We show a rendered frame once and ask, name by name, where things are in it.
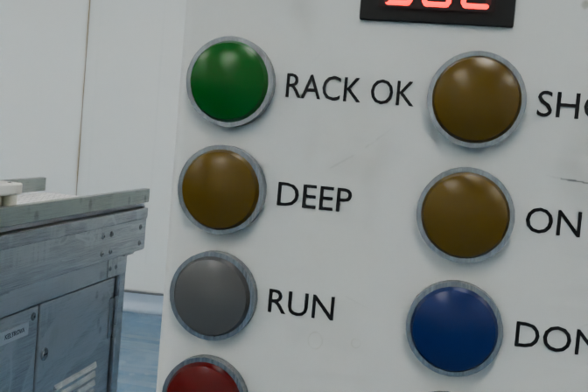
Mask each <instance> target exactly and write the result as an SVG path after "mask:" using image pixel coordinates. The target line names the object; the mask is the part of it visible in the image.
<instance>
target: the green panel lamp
mask: <svg viewBox="0 0 588 392"><path fill-rule="evenodd" d="M268 85H269V83H268V73H267V68H266V66H265V64H264V62H263V59H262V58H261V56H260V55H259V54H258V53H257V52H256V51H255V50H254V49H253V48H252V47H250V46H249V45H246V44H243V43H242V42H238V41H233V40H230V41H222V42H219V43H216V44H214V45H211V46H209V47H208V48H207V49H206V50H205V51H204V52H203V53H202V54H201V55H200V56H199V57H198V59H197V60H196V62H195V64H194V66H193V69H192V75H191V90H192V96H193V98H194V100H195V102H196V103H197V105H198V106H199V108H200V109H201V110H202V111H203V112H204V113H205V114H206V115H208V116H209V117H211V118H213V119H214V120H217V121H220V122H225V123H233V122H237V121H240V120H243V119H245V118H247V117H249V116H251V115H252V114H253V113H255V112H256V110H257V109H258V108H259V107H260V106H261V104H262V103H263V100H264V98H265V95H266V94H267V89H268Z"/></svg>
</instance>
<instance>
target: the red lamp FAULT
mask: <svg viewBox="0 0 588 392"><path fill-rule="evenodd" d="M166 392H239V389H238V388H237V385H236V384H235V381H234V380H233V378H232V377H231V376H230V375H229V374H228V373H227V372H226V371H225V370H223V369H222V368H221V367H218V366H216V365H214V364H211V363H207V362H194V363H190V364H188V365H185V366H183V367H182V368H181V369H179V370H178V371H177V372H176V373H175V374H174V375H173V377H172V378H171V380H170V382H169V384H168V387H167V390H166Z"/></svg>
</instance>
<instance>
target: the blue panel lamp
mask: <svg viewBox="0 0 588 392"><path fill-rule="evenodd" d="M410 332H411V337H412V340H413V342H414V345H415V347H416V350H417V351H418V352H419V353H420V355H421V356H422V357H423V358H424V359H425V360H426V361H428V362H429V363H430V364H431V365H432V366H434V367H436V368H440V369H442V370H445V371H450V372H462V371H467V370H470V369H473V368H476V367H477V366H479V365H481V364H482V363H483V362H484V361H485V360H487V359H488V358H489V356H490V355H491V353H492V352H493V351H494V348H495V346H496V343H497V339H498V324H497V319H496V317H495V315H494V311H493V310H492V308H491V307H490V305H489V304H488V302H487V301H486V300H485V299H484V298H483V297H481V296H480V295H478V294H477V293H475V292H473V291H471V290H468V289H465V288H460V287H444V288H440V289H437V290H434V291H432V292H431V293H429V294H428V295H426V296H425V297H424V298H423V299H422V300H421V301H420V302H419V303H418V305H417V306H416V308H415V310H414V312H413V314H412V318H411V323H410Z"/></svg>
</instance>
